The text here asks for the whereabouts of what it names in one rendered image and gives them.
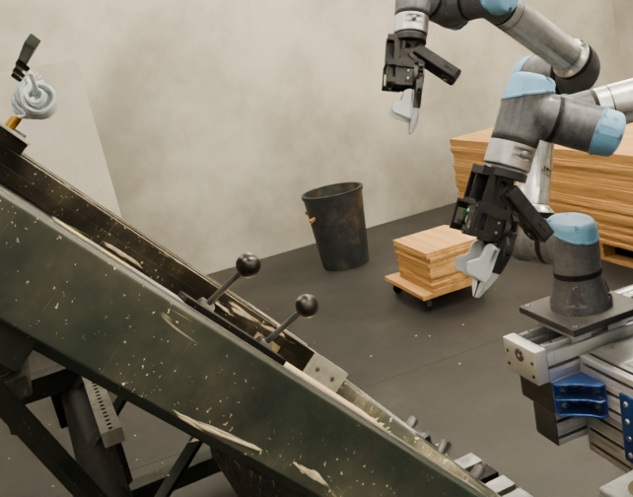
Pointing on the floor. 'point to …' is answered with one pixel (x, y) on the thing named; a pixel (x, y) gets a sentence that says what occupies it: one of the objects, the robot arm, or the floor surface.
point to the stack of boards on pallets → (587, 187)
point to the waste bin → (338, 224)
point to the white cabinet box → (61, 130)
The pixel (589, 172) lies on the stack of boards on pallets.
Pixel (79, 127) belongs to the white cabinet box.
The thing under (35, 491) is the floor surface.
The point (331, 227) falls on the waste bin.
